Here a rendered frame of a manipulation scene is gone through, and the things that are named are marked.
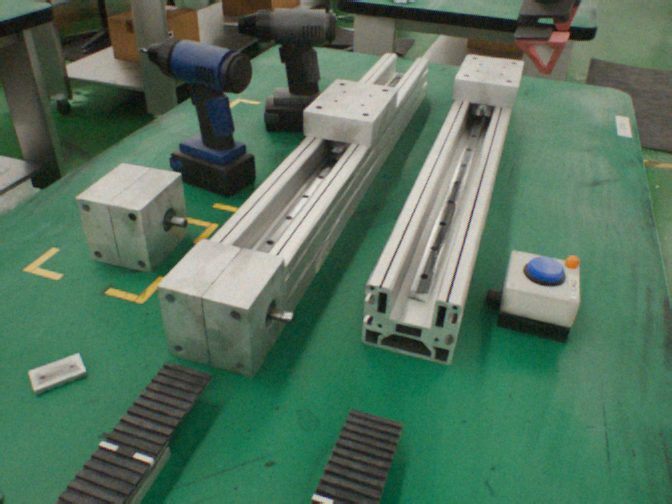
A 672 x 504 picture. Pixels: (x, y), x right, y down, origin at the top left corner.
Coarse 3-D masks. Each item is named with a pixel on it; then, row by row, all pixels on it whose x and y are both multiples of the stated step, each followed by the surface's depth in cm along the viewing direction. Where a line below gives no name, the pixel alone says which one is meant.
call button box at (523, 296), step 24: (528, 264) 68; (504, 288) 67; (528, 288) 65; (552, 288) 65; (576, 288) 65; (504, 312) 67; (528, 312) 66; (552, 312) 64; (576, 312) 64; (552, 336) 66
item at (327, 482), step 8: (320, 480) 47; (328, 480) 47; (336, 480) 47; (344, 480) 47; (320, 488) 46; (328, 488) 47; (336, 488) 47; (344, 488) 47; (352, 488) 47; (360, 488) 47; (368, 488) 47; (328, 496) 46; (336, 496) 46; (344, 496) 46; (352, 496) 46; (360, 496) 46; (368, 496) 46; (376, 496) 46
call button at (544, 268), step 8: (544, 256) 67; (536, 264) 66; (544, 264) 66; (552, 264) 66; (560, 264) 66; (536, 272) 65; (544, 272) 65; (552, 272) 65; (560, 272) 65; (544, 280) 65; (552, 280) 65
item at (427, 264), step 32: (448, 128) 94; (480, 128) 102; (448, 160) 89; (480, 160) 85; (416, 192) 76; (448, 192) 83; (480, 192) 77; (416, 224) 70; (448, 224) 76; (480, 224) 71; (384, 256) 64; (416, 256) 71; (448, 256) 72; (384, 288) 60; (416, 288) 64; (448, 288) 60; (384, 320) 62; (416, 320) 62; (448, 320) 60; (416, 352) 64; (448, 352) 64
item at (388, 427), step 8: (352, 416) 54; (360, 416) 54; (368, 416) 54; (376, 416) 54; (352, 424) 53; (360, 424) 53; (368, 424) 53; (376, 424) 53; (384, 424) 53; (392, 424) 53; (400, 424) 53; (384, 432) 52; (392, 432) 52; (400, 432) 52
